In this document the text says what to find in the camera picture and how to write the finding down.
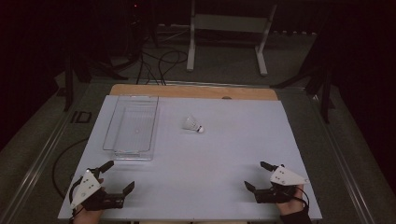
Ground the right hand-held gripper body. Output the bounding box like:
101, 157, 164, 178
253, 164, 310, 204

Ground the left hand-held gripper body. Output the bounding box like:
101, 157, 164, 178
68, 167, 127, 212

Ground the clear plastic container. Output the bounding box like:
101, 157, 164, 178
102, 94, 160, 161

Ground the white shuttlecock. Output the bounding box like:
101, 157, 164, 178
182, 115, 205, 134

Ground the person's left hand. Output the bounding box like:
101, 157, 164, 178
73, 207, 105, 224

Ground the person's right hand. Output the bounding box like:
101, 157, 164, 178
276, 185, 307, 217

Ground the black sleeve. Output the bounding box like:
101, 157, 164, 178
279, 209, 314, 224

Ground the black tripod stand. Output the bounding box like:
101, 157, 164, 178
270, 62, 335, 125
64, 52, 129, 113

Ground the white metal stand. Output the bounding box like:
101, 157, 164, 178
186, 0, 278, 77

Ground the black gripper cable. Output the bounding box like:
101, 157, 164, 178
292, 185, 311, 216
68, 175, 84, 218

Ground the black floor cable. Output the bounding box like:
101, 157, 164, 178
157, 49, 190, 86
50, 136, 92, 200
135, 50, 157, 86

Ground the metal floor rail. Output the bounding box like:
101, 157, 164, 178
306, 92, 370, 224
0, 102, 80, 224

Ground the black floor frame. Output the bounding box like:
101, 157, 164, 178
70, 110, 93, 124

